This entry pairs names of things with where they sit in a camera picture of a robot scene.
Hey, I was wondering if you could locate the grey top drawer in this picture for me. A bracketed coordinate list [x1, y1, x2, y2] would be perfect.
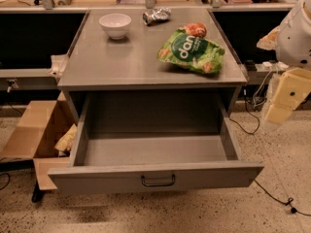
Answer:
[49, 91, 263, 194]

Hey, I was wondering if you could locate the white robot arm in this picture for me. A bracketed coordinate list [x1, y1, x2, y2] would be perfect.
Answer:
[257, 0, 311, 131]

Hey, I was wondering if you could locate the white power strip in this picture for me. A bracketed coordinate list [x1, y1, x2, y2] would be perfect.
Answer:
[261, 61, 289, 71]

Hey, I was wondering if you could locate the green chip bag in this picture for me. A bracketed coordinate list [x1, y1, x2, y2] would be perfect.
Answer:
[157, 29, 225, 74]

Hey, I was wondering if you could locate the orange red snack bag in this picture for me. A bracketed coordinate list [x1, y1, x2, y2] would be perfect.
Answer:
[184, 22, 207, 38]

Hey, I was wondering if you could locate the crumpled silver foil bag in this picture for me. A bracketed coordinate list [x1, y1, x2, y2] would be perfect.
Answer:
[142, 8, 171, 25]

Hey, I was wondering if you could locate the grey metal cabinet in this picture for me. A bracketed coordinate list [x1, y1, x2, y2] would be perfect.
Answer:
[57, 7, 249, 124]

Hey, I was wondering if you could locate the white ceramic bowl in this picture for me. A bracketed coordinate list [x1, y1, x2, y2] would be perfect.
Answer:
[99, 14, 132, 40]

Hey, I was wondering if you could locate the yellow packet in box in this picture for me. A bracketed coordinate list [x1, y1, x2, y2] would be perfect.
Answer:
[54, 124, 77, 152]

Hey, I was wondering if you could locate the white cloth on ledge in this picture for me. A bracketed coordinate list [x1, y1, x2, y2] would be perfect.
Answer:
[48, 54, 69, 78]

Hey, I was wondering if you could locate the open cardboard box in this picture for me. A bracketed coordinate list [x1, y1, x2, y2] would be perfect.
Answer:
[1, 93, 77, 190]

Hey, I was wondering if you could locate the black floor cable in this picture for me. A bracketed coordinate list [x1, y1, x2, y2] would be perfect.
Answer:
[254, 179, 311, 217]

